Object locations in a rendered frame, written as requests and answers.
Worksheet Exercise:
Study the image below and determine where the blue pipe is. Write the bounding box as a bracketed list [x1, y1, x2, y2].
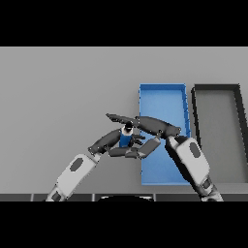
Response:
[118, 120, 135, 149]

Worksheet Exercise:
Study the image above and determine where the blue bin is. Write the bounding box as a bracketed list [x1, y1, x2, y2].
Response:
[139, 82, 192, 186]

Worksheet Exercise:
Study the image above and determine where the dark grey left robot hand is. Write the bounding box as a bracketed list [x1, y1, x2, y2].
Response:
[87, 127, 147, 159]

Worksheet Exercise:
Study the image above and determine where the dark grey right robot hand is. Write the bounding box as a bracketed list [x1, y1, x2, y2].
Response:
[105, 112, 189, 161]

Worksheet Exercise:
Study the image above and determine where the dark grey bin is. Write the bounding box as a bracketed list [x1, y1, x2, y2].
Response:
[191, 83, 248, 184]

